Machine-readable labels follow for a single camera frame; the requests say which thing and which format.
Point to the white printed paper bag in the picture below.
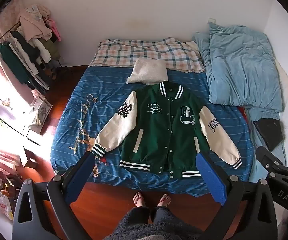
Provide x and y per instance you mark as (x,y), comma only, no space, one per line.
(42,111)

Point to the plaid blanket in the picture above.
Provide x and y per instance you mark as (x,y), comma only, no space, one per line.
(144,52)

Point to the person's right foot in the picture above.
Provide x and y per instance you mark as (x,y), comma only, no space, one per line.
(164,200)

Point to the green varsity jacket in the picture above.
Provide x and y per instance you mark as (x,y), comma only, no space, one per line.
(169,132)

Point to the pink clothes pile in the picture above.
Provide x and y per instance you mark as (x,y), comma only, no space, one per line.
(35,23)

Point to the cardboard box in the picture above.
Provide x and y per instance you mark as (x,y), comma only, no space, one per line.
(29,158)

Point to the person's foot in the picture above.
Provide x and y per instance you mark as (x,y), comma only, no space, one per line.
(138,199)
(164,200)

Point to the rack of hanging clothes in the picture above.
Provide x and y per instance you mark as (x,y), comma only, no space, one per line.
(24,57)

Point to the blue printed bed sheet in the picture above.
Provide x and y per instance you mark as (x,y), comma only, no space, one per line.
(104,105)

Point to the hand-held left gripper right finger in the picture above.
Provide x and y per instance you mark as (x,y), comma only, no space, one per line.
(210,180)

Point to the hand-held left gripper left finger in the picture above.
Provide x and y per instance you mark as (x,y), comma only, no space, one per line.
(82,173)

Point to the pink plush toy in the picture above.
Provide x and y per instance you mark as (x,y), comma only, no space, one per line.
(54,30)

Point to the white wall socket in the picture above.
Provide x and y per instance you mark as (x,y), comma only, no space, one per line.
(211,20)

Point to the light blue duvet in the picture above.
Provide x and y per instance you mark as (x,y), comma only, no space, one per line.
(243,70)

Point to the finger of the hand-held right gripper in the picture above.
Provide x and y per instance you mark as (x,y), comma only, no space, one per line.
(268,158)

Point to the white plastic bag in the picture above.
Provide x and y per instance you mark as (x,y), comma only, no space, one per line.
(3,203)

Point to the dark bag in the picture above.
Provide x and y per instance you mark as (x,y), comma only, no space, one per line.
(10,181)

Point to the person's left foot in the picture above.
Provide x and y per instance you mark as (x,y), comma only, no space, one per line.
(138,199)

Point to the white fluffy pillow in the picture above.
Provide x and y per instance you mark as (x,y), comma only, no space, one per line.
(147,72)

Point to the red cloth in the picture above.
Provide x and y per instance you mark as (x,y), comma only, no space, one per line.
(243,113)

